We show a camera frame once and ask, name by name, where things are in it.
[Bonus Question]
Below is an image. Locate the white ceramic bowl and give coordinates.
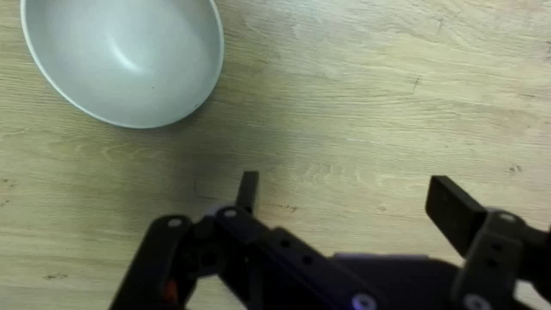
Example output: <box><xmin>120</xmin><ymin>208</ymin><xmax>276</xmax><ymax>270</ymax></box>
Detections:
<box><xmin>18</xmin><ymin>0</ymin><xmax>225</xmax><ymax>132</ymax></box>

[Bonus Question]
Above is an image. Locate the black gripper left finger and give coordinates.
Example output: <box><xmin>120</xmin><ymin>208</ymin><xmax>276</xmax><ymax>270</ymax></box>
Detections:
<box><xmin>108</xmin><ymin>170</ymin><xmax>382</xmax><ymax>310</ymax></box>

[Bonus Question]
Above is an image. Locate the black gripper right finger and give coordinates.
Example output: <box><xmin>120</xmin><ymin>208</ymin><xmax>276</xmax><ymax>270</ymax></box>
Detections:
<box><xmin>423</xmin><ymin>175</ymin><xmax>551</xmax><ymax>310</ymax></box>

